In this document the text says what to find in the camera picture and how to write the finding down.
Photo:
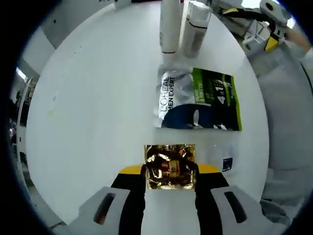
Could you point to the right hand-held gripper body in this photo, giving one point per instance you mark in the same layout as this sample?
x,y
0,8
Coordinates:
x,y
278,14

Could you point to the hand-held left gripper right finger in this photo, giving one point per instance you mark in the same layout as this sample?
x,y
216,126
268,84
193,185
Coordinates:
x,y
212,200

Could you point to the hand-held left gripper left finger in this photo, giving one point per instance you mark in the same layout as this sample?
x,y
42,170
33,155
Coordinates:
x,y
129,200

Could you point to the white skincare sachet blue logo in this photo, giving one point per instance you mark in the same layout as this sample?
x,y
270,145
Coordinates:
x,y
226,164

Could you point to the gold foil skincare sachet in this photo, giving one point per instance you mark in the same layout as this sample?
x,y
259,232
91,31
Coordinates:
x,y
168,166

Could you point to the small clear-capped skincare bottle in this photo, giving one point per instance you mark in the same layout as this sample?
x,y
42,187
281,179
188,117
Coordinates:
x,y
195,39

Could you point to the white skincare tube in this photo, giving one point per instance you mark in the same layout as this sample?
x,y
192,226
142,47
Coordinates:
x,y
171,24

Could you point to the green black skincare mask sachet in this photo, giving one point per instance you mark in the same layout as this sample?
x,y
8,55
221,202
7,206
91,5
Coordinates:
x,y
195,102

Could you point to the person's white shirt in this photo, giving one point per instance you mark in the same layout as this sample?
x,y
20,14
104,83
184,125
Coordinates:
x,y
288,110

